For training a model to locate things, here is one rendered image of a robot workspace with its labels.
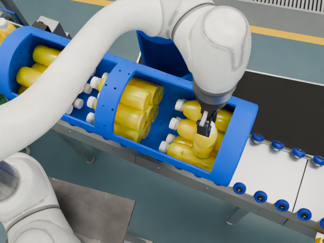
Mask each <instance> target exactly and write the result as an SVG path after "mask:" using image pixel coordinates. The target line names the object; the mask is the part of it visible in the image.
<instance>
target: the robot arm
mask: <svg viewBox="0 0 324 243"><path fill-rule="evenodd" d="M133 30H141V31H143V32H144V33H145V34H146V35H148V36H149V37H162V38H165V39H171V40H172V41H173V42H174V44H175V45H176V47H177V48H178V50H179V51H180V53H181V55H182V57H183V59H184V61H185V63H186V65H187V67H188V70H189V71H190V72H191V73H192V77H193V90H194V93H195V94H196V99H197V101H198V103H199V104H200V105H201V112H200V113H201V114H202V117H201V118H199V119H198V120H197V121H196V124H197V134H200V135H203V136H205V137H208V138H209V136H210V132H211V128H212V126H211V121H213V122H214V123H215V122H216V117H217V112H218V111H220V110H221V108H222V107H224V106H225V105H226V104H227V103H228V101H229V99H230V98H232V94H233V92H234V90H235V89H236V86H237V84H238V81H239V80H240V79H241V77H242V76H243V74H244V72H245V70H246V67H247V64H248V61H249V57H250V52H251V42H252V37H251V30H250V26H249V23H248V21H247V19H246V17H245V16H244V15H243V13H241V12H240V11H239V10H237V9H235V8H233V7H230V6H216V5H215V4H214V2H213V1H212V0H117V1H114V2H112V3H110V4H109V5H107V6H105V7H104V8H102V9H101V10H100V11H98V12H97V13H96V14H95V15H94V16H93V17H92V18H91V19H90V20H89V21H88V22H87V23H86V24H85V25H84V26H83V27H82V29H81V30H80V31H79V32H78V33H77V34H76V36H75V37H74V38H73V39H72V40H71V41H70V42H69V44H68V45H67V46H66V47H65V48H64V49H63V51H62V52H61V53H60V54H59V55H58V56H57V58H56V59H55V60H54V61H53V62H52V63H51V64H50V65H49V66H48V68H47V69H46V70H45V71H44V72H43V73H42V75H41V76H40V77H39V78H38V79H37V80H36V81H35V82H34V83H33V84H32V85H31V86H30V87H29V88H28V89H27V90H25V91H24V92H23V93H22V94H20V95H19V96H18V97H16V98H14V99H13V100H11V101H9V102H7V103H5V104H2V105H0V222H2V224H3V226H4V228H5V230H6V233H7V236H8V243H101V241H100V240H98V239H91V238H87V237H85V236H82V235H80V234H77V233H75V232H73V230H72V228H71V227H70V225H69V224H68V222H67V220H66V218H65V217H64V215H63V213H62V211H61V209H60V206H59V204H58V200H57V197H56V195H55V192H54V189H53V187H52V185H51V183H50V181H49V179H48V176H47V175H46V173H45V171H44V169H43V167H42V166H41V165H40V163H39V162H38V161H37V160H35V159H34V158H33V157H31V156H29V155H27V154H25V153H21V152H18V151H20V150H22V149H23V148H25V147H27V146H28V145H30V144H31V143H33V142H34V141H36V140H37V139H38V138H40V137H41V136H42V135H44V134H45V133H46V132H47V131H48V130H50V129H51V128H52V127H53V126H54V125H55V124H56V123H57V122H58V121H59V120H60V119H61V117H62V116H63V115H64V114H65V112H66V111H67V110H68V109H69V107H70V106H71V104H72V103H73V102H74V100H75V99H76V97H77V96H78V94H79V93H80V91H81V90H82V88H83V87H84V85H85V84H86V82H87V81H88V79H89V78H90V76H91V75H92V73H93V72H94V70H95V69H96V67H97V66H98V64H99V63H100V61H101V60H102V58H103V57H104V55H105V54H106V52H107V51H108V49H109V48H110V46H111V45H112V44H113V42H114V41H115V40H116V39H117V38H118V37H119V36H120V35H122V34H124V33H126V32H129V31H133Z"/></svg>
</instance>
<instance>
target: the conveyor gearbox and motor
mask: <svg viewBox="0 0 324 243"><path fill-rule="evenodd" d="M39 21H41V22H43V23H44V24H46V25H48V27H49V28H50V30H51V32H52V33H53V34H56V35H58V36H61V37H64V38H67V39H70V40H72V38H71V36H70V34H69V33H67V32H65V31H64V30H63V28H62V26H61V24H60V22H59V21H56V20H53V19H50V18H48V17H45V16H40V17H39V19H38V20H37V22H39Z"/></svg>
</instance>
